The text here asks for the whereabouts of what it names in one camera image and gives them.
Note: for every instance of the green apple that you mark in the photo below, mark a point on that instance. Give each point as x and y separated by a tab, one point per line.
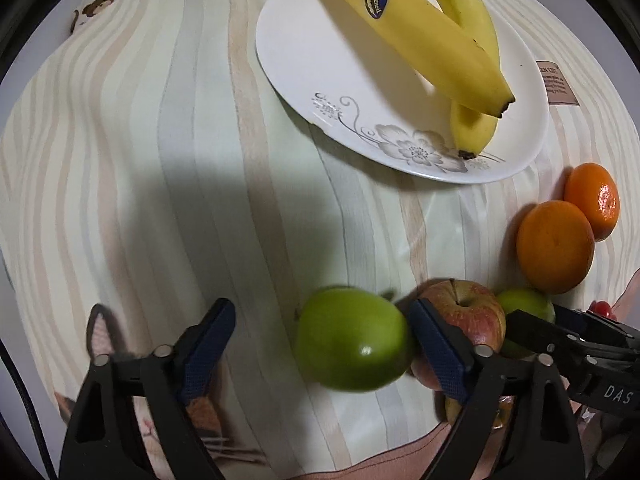
525	302
350	340

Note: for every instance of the yellow banana with sticker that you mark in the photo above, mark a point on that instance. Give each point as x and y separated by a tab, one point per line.
400	25

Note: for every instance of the orange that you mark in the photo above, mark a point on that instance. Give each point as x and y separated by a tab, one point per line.
595	200
555	247

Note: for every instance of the striped cat print blanket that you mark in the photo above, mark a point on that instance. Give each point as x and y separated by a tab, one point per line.
175	185

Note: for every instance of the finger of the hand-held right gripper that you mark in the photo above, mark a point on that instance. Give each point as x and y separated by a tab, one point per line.
570	315
545	332

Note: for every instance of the red apple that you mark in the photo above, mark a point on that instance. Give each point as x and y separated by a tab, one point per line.
475	317

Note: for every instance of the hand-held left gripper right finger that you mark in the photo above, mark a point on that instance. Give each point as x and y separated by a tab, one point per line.
440	345

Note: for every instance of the red cherry tomato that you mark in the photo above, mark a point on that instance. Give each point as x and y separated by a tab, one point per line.
600	307

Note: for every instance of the white floral plate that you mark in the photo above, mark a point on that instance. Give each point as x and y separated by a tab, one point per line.
320	60

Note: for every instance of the brown blanket label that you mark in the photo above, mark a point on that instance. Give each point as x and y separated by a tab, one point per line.
557	82

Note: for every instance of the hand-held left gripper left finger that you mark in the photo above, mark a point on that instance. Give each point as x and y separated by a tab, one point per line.
205	355

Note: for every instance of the bear print pillow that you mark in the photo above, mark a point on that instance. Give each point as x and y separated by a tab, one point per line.
97	5

